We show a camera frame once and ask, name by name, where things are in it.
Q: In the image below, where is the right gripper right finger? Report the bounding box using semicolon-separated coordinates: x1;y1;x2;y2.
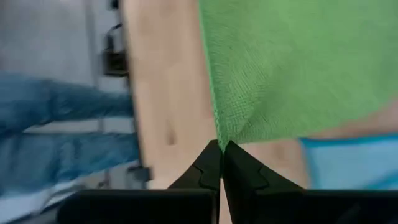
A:
222;140;304;192

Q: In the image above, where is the green microfiber towel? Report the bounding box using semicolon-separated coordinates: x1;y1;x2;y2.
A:
198;0;398;153

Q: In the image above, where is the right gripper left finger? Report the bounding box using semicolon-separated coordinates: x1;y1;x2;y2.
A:
167;139;223;192

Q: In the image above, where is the light blue microfiber towel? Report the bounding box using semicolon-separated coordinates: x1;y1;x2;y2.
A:
300;133;398;191

